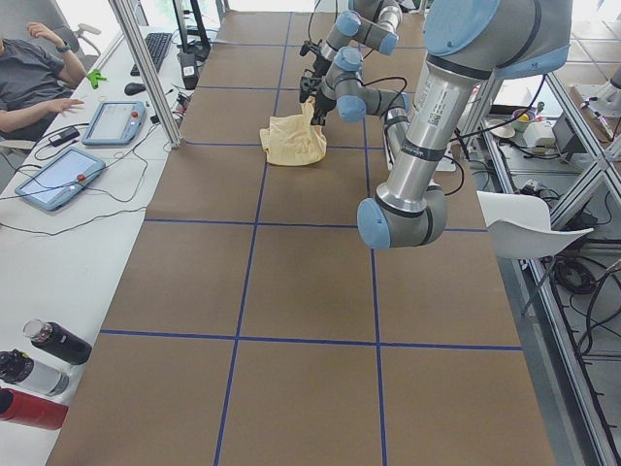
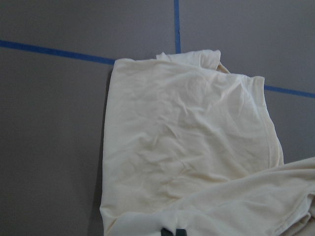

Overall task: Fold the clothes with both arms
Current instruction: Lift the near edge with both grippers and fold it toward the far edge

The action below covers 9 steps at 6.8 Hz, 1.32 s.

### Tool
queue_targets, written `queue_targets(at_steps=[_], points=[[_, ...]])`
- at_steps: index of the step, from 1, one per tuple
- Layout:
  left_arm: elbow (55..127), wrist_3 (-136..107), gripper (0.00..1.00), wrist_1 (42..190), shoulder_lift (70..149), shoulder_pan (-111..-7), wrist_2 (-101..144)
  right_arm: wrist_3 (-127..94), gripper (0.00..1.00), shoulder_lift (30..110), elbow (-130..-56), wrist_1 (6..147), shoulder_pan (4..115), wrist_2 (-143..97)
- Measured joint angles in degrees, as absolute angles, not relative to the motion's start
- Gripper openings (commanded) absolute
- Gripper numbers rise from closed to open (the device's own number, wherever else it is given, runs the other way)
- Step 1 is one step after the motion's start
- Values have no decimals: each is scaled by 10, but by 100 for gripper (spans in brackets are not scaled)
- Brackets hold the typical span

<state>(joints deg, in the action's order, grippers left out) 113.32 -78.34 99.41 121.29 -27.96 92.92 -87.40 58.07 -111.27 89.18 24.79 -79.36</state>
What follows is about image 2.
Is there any cream long-sleeve graphic shirt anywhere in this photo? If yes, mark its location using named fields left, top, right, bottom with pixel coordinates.
left=100, top=50, right=315, bottom=236

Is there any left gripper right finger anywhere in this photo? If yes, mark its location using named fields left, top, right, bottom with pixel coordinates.
left=175, top=229, right=187, bottom=236

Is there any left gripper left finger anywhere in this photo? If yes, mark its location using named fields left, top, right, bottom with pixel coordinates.
left=160, top=228, right=174, bottom=236

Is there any blue tape line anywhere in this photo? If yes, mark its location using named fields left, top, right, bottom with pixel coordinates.
left=173, top=0, right=181, bottom=54

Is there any blue tape line crossing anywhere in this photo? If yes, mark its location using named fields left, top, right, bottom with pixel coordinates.
left=0, top=40, right=315, bottom=98

